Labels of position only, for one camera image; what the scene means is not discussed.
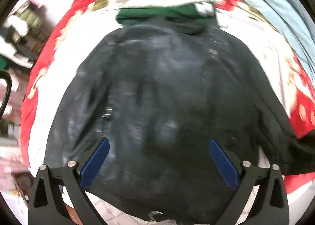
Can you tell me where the white quilted floral mat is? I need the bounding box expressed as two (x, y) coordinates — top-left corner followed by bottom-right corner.
(27, 5), (296, 225)

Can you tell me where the black cable loop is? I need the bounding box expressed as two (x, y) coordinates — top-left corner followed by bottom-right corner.
(0, 69), (12, 119)

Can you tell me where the clothes rack with garments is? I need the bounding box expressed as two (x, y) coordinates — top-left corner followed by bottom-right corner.
(1, 1), (53, 74)

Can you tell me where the red floral blanket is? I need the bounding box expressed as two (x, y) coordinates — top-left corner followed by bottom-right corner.
(20, 0), (314, 200)

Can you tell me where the green folded sweater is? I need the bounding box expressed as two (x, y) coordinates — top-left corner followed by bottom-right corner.
(116, 2), (218, 26)

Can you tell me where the black jacket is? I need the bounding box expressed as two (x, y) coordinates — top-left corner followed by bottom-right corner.
(44, 21), (315, 224)

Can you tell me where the light blue duvet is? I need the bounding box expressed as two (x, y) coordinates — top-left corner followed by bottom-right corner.
(244, 0), (314, 81)

